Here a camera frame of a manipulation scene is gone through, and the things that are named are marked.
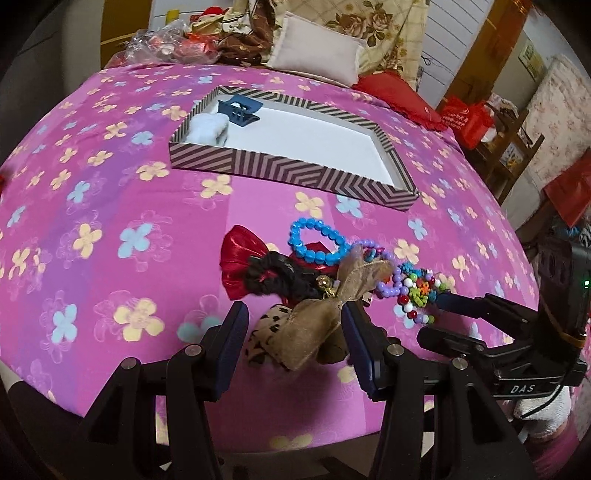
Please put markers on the wall poster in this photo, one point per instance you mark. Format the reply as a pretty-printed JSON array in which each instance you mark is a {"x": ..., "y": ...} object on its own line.
[{"x": 533, "y": 60}]

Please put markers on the brown sheer hair bow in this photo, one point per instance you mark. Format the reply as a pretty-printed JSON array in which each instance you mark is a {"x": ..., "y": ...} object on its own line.
[{"x": 314, "y": 325}]

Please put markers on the red pillow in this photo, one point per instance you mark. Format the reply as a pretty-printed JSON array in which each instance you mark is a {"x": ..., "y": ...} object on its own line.
[{"x": 397, "y": 94}]

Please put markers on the clear plastic bag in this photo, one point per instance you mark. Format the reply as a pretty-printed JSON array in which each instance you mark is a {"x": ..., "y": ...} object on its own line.
[{"x": 161, "y": 44}]

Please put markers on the brown patterned blanket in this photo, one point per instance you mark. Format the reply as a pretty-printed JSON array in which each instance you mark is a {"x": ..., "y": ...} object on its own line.
[{"x": 244, "y": 41}]

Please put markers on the pink floral bedsheet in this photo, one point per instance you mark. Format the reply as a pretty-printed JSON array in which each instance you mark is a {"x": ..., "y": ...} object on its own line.
[{"x": 115, "y": 207}]

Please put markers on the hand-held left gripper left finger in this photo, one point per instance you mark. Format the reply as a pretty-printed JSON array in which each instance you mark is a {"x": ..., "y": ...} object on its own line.
[{"x": 233, "y": 344}]

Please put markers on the striped shallow cardboard box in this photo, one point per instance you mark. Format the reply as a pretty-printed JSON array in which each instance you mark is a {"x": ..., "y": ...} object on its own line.
[{"x": 277, "y": 168}]

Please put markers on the blue hair claw clip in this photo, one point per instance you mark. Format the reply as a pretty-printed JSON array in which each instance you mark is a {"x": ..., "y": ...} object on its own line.
[{"x": 240, "y": 113}]

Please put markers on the beige pillow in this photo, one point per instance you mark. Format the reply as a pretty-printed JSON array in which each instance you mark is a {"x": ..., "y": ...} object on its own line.
[{"x": 314, "y": 48}]

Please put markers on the red shiny hair bow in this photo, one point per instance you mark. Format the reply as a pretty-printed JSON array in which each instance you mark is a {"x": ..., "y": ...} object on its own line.
[{"x": 240, "y": 261}]

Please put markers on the red shopping bag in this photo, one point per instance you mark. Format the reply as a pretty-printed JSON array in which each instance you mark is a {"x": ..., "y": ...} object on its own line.
[{"x": 466, "y": 122}]

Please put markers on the black scrunchie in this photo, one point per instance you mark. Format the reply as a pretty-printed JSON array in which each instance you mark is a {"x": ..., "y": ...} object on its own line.
[{"x": 272, "y": 278}]

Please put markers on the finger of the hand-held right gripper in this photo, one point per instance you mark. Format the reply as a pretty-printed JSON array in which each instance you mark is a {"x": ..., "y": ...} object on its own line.
[
  {"x": 457, "y": 344},
  {"x": 447, "y": 301}
]

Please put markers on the red plush toy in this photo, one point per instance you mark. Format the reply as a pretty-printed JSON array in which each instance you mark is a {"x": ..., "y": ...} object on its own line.
[{"x": 207, "y": 18}]

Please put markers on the wooden shelf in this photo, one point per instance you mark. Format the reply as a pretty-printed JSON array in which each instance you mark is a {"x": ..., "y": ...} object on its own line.
[{"x": 508, "y": 152}]

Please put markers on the cream floral quilt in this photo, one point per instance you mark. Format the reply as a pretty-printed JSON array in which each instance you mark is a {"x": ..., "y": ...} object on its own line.
[{"x": 369, "y": 27}]

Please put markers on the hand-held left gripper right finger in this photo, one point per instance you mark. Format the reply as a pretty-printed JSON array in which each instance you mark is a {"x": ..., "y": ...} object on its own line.
[{"x": 358, "y": 344}]

